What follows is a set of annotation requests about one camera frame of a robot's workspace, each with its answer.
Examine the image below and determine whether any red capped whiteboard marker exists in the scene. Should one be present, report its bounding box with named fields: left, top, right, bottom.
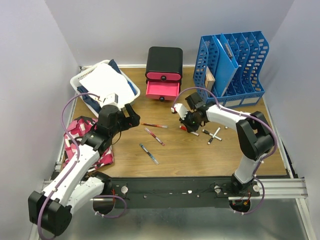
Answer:
left=179, top=125, right=199, bottom=136

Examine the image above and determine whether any pink drawer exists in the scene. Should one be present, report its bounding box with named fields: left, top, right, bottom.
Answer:
left=145, top=81, right=181, bottom=102

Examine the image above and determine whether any orange cover paperback book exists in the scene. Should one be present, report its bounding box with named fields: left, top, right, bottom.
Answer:
left=204, top=67, right=216, bottom=93

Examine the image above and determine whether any blue file folder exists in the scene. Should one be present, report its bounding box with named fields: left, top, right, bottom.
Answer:
left=213, top=34, right=239, bottom=97

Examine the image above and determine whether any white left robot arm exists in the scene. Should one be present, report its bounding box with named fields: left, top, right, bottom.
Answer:
left=27, top=103, right=140, bottom=240

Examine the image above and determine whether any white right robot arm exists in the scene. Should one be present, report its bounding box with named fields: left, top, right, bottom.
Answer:
left=171, top=92, right=277, bottom=196

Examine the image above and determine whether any black capped whiteboard marker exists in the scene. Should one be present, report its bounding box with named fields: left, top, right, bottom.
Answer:
left=202, top=128, right=222, bottom=141

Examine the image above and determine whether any orange red gel pen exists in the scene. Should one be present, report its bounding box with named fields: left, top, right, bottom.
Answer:
left=141, top=122, right=168, bottom=129

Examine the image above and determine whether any pink gel pen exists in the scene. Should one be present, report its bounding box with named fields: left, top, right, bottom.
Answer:
left=144, top=127, right=165, bottom=146

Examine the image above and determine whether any blue gel pen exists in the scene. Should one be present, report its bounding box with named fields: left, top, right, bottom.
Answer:
left=139, top=143, right=159, bottom=165

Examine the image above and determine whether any navy blue cloth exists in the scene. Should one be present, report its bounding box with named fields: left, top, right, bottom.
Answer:
left=76, top=58, right=139, bottom=113

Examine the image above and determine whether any pink camouflage cloth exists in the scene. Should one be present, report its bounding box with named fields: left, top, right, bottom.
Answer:
left=62, top=116, right=115, bottom=173

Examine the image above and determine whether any white plastic basket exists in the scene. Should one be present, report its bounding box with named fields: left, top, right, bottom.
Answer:
left=69, top=59, right=141, bottom=113

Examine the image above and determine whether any black pink drawer cabinet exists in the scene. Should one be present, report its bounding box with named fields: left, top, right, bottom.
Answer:
left=145, top=46, right=183, bottom=82

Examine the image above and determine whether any blue magazine file rack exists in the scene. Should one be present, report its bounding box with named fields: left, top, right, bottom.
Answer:
left=193, top=31, right=269, bottom=108

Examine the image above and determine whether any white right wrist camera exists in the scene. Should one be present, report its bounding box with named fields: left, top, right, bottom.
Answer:
left=170, top=103, right=190, bottom=120

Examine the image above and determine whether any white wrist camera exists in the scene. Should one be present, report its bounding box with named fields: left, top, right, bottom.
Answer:
left=170, top=103, right=190, bottom=120
left=99, top=93, right=119, bottom=108

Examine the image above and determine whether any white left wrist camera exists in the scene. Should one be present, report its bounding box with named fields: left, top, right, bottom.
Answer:
left=99, top=93, right=119, bottom=108

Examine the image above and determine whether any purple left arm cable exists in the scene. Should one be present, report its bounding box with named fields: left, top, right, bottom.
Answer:
left=37, top=92, right=128, bottom=240

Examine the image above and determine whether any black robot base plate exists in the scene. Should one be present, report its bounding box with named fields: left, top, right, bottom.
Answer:
left=110, top=176, right=262, bottom=209

